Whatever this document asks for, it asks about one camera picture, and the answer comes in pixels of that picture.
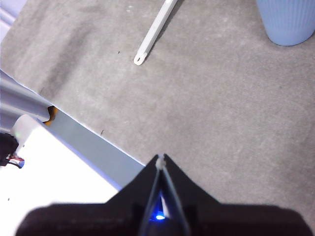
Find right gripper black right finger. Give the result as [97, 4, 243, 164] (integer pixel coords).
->
[162, 153, 314, 236]

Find grey-handled sponge cup brush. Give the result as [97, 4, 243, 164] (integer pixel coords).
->
[133, 0, 179, 66]

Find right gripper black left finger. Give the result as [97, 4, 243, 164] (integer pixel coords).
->
[14, 153, 160, 236]

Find grey metal frame tube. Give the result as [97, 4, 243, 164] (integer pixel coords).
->
[0, 71, 54, 123]

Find blue ribbed plastic cup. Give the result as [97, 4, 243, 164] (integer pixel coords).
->
[255, 0, 315, 47]

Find black and red cable bundle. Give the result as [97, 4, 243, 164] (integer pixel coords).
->
[0, 132, 26, 170]

